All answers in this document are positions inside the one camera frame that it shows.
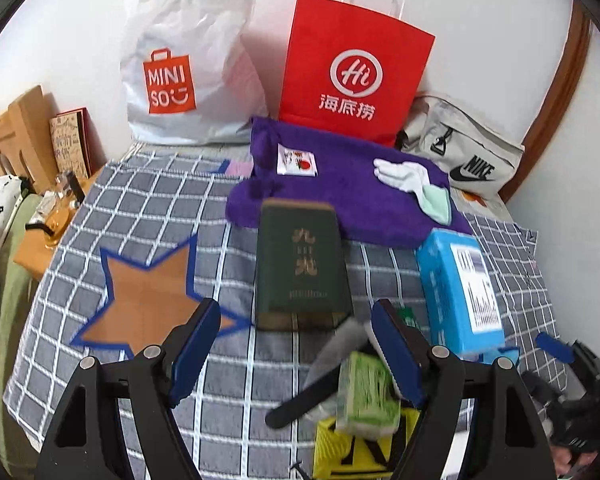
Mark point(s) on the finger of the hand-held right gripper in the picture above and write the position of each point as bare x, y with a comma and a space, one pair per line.
490, 356
555, 347

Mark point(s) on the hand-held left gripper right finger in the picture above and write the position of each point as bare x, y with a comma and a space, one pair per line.
395, 355

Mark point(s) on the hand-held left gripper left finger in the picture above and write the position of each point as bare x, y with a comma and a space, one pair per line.
195, 355

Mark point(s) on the small green packet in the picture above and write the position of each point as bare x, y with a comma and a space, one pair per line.
408, 317

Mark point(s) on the green white sponge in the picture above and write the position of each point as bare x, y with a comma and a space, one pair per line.
367, 395

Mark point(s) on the person's right hand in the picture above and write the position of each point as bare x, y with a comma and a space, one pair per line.
575, 462

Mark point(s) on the blue outlined brown star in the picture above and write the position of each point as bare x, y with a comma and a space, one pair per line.
145, 300

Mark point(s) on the blue box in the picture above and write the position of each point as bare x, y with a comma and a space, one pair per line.
450, 285

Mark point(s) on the yellow black patterned box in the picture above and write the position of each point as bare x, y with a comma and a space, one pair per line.
340, 452

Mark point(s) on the dark green box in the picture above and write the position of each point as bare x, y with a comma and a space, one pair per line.
300, 260

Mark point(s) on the mint green cloth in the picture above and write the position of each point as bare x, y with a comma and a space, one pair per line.
437, 205

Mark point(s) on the white cloth orange print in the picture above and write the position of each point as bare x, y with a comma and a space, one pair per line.
475, 200

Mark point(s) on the purple towel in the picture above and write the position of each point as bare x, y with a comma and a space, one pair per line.
355, 200

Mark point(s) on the grey checked blanket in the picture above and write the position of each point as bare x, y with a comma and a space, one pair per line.
145, 195

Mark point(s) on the white glove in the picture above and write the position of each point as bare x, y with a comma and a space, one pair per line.
397, 172

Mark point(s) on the wooden nightstand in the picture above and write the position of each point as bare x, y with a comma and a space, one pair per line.
35, 255

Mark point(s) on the amber glass ashtray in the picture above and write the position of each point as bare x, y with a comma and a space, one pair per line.
52, 230

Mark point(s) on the green bedsheet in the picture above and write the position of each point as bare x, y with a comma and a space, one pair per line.
15, 290

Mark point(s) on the clear glass jar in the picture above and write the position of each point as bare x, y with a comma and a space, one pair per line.
67, 190

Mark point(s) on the grey canvas bag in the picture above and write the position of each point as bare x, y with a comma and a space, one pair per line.
460, 140

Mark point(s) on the white printed packet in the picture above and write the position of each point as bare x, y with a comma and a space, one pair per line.
295, 160

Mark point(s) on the red book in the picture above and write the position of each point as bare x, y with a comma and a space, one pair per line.
72, 111

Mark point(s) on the wooden headboard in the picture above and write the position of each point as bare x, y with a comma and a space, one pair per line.
10, 125

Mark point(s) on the red paper bag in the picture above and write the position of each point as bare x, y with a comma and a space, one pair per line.
355, 45

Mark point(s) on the white plastic shopping bag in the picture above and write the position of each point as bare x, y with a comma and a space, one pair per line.
180, 35

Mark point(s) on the brown wooden door frame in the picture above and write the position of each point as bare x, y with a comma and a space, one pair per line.
572, 85

